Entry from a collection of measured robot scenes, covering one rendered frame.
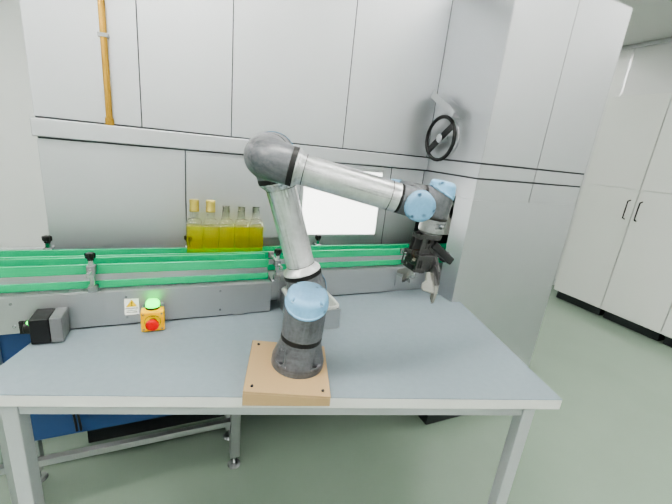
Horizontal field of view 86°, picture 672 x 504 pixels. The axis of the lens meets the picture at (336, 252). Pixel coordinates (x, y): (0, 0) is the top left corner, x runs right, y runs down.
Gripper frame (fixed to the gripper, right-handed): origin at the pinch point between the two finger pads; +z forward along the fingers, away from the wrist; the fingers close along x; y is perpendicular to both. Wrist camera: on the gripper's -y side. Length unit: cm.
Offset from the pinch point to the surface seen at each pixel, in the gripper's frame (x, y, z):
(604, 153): -135, -329, -73
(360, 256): -52, -11, 9
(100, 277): -49, 89, 16
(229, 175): -74, 46, -18
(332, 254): -53, 3, 8
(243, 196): -73, 40, -10
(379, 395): 14.9, 18.2, 23.8
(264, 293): -43, 35, 21
